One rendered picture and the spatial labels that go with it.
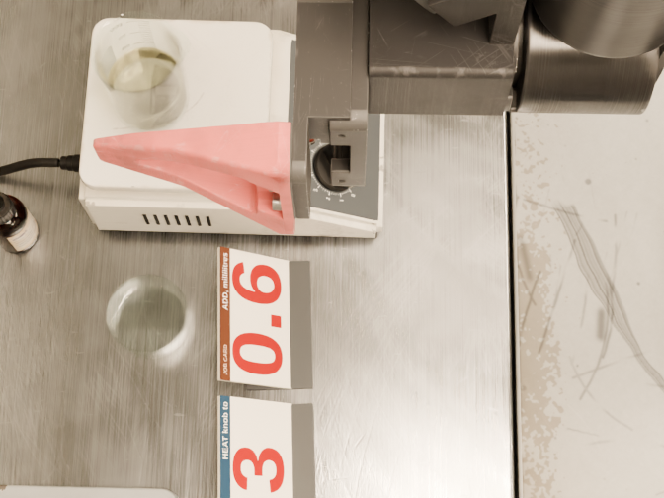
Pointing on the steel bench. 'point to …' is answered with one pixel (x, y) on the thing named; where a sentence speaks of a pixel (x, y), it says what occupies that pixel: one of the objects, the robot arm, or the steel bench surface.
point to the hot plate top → (209, 75)
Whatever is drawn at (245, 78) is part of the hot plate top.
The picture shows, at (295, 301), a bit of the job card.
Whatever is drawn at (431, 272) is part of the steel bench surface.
